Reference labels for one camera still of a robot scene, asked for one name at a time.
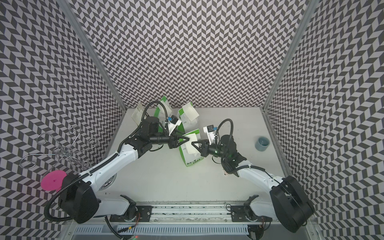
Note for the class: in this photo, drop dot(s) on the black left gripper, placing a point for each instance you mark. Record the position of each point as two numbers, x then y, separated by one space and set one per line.
174 140

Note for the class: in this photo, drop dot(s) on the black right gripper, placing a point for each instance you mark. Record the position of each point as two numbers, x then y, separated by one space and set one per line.
203 150

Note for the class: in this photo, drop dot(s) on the green white tea bag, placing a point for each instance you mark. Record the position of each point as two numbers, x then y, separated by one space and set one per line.
163 112
190 160
189 117

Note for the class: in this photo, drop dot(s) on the navy and cream tote bag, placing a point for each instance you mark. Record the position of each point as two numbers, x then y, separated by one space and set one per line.
138 113

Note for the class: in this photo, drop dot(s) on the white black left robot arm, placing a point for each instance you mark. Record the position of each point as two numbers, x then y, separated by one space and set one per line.
77 200

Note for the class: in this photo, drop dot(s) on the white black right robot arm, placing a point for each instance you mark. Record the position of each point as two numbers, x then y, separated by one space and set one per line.
289 204

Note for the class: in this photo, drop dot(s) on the blue-grey ceramic cup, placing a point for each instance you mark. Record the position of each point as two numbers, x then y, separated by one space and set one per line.
262 144

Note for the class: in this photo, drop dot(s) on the pink plastic disc spool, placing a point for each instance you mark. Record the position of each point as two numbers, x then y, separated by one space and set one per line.
53 181

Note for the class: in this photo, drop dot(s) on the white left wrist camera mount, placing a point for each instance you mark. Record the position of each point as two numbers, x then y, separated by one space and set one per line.
172 123

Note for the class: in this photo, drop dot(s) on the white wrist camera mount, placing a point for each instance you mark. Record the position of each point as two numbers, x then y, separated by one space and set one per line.
172 123
211 133

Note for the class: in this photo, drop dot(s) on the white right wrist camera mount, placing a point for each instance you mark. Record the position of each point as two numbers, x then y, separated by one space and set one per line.
211 133

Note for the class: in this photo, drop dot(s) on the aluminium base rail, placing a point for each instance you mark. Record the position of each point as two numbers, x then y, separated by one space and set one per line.
190 220

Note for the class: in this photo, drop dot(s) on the silver wire rack stand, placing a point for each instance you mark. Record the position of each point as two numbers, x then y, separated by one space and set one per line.
64 153

